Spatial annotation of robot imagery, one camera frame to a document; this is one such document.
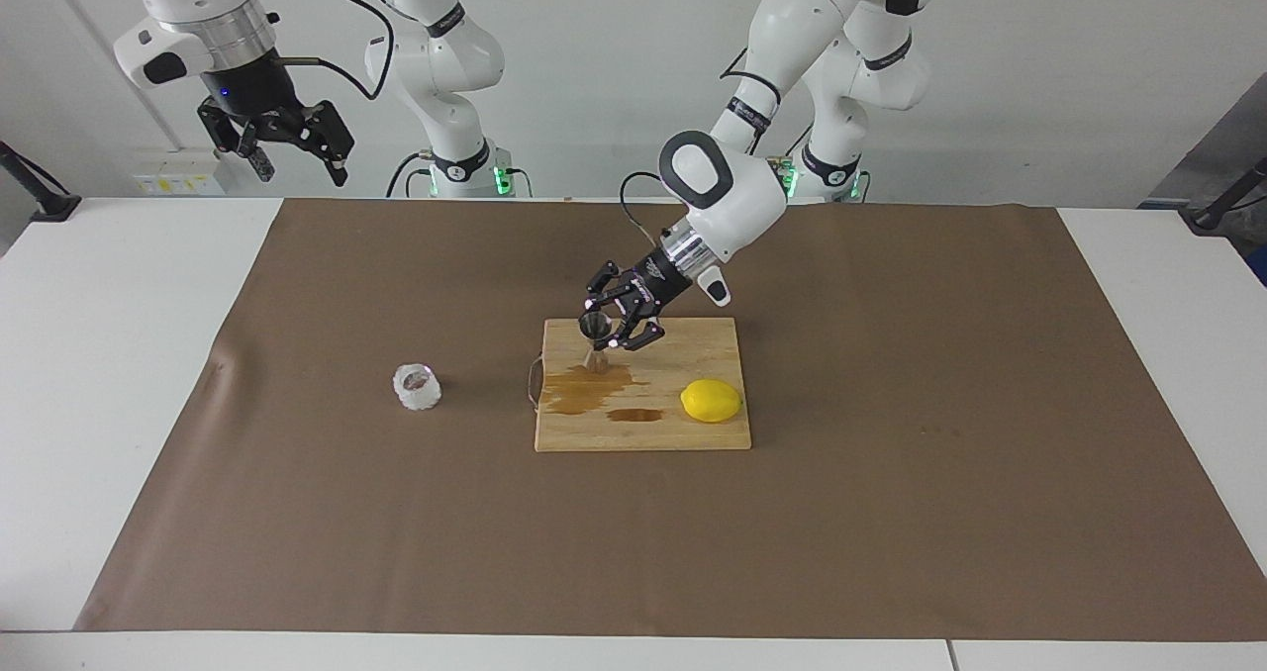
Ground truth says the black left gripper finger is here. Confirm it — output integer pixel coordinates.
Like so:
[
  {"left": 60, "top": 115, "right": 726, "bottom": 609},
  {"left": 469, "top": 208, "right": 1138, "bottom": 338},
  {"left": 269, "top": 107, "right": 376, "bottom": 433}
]
[
  {"left": 606, "top": 303, "right": 667, "bottom": 353},
  {"left": 584, "top": 261, "right": 645, "bottom": 312}
]

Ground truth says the steel double jigger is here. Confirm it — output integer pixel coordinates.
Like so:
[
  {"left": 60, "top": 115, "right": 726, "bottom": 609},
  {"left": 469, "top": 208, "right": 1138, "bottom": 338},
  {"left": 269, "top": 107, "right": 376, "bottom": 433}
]
[{"left": 578, "top": 313, "right": 613, "bottom": 375}]

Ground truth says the black clamp stand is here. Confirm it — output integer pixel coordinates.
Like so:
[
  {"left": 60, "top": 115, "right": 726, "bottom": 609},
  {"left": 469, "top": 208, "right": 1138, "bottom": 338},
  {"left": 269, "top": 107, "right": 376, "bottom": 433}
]
[
  {"left": 0, "top": 142, "right": 82, "bottom": 223},
  {"left": 1186, "top": 156, "right": 1267, "bottom": 237}
]

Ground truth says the brown paper table mat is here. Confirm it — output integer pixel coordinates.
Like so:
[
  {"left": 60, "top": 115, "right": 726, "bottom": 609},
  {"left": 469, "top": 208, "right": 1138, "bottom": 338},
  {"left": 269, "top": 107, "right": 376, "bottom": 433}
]
[{"left": 74, "top": 196, "right": 1267, "bottom": 644}]

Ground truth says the yellow lemon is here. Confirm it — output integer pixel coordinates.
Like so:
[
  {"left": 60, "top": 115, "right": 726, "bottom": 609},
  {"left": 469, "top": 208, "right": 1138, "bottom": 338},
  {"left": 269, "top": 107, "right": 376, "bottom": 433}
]
[{"left": 680, "top": 378, "right": 743, "bottom": 425}]

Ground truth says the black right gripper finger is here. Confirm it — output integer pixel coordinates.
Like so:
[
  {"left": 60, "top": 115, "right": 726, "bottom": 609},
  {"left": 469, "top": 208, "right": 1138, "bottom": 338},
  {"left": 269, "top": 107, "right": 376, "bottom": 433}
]
[
  {"left": 267, "top": 101, "right": 356, "bottom": 188},
  {"left": 197, "top": 97, "right": 276, "bottom": 184}
]

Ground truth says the white wall socket panel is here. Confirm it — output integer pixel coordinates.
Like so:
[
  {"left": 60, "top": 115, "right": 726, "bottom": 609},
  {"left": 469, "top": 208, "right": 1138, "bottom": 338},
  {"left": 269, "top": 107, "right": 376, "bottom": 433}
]
[{"left": 132, "top": 149, "right": 227, "bottom": 197}]

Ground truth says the wooden cutting board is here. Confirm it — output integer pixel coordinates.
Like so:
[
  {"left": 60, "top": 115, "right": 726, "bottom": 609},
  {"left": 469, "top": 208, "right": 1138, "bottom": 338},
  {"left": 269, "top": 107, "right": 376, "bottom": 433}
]
[{"left": 525, "top": 317, "right": 753, "bottom": 452}]

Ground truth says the black right arm base cable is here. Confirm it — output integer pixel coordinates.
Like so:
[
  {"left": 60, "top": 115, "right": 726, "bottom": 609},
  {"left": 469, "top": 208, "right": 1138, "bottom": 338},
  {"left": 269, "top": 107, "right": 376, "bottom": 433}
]
[{"left": 384, "top": 151, "right": 437, "bottom": 199}]

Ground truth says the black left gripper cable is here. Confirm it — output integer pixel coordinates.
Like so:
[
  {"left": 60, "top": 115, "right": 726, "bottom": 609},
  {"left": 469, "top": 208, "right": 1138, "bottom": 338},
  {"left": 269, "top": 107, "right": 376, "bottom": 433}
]
[{"left": 620, "top": 169, "right": 666, "bottom": 248}]

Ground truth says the clear textured glass cup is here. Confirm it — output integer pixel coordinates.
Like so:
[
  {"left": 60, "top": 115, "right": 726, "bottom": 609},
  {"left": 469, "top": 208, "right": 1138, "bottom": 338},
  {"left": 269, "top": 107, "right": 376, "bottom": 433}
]
[{"left": 392, "top": 362, "right": 442, "bottom": 413}]

